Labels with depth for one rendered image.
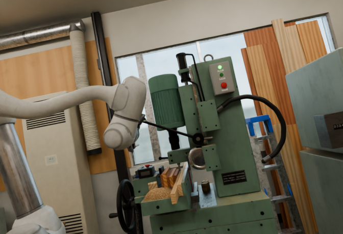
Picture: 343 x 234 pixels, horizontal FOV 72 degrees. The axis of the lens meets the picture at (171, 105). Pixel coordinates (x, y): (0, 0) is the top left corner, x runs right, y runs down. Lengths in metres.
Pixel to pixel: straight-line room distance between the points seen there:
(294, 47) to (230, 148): 1.91
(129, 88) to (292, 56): 2.25
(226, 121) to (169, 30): 1.84
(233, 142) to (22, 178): 0.96
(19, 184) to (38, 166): 1.70
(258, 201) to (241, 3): 2.36
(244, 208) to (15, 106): 1.04
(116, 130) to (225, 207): 0.64
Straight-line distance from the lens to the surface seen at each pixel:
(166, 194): 1.12
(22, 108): 1.00
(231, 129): 1.27
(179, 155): 1.35
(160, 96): 1.31
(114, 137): 0.87
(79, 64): 2.84
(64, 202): 2.77
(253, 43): 2.87
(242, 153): 1.29
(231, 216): 1.24
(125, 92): 0.90
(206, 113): 1.18
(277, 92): 2.75
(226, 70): 1.24
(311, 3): 3.34
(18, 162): 1.15
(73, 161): 2.66
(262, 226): 1.27
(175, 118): 1.30
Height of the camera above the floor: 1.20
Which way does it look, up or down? 5 degrees up
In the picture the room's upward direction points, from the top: 11 degrees counter-clockwise
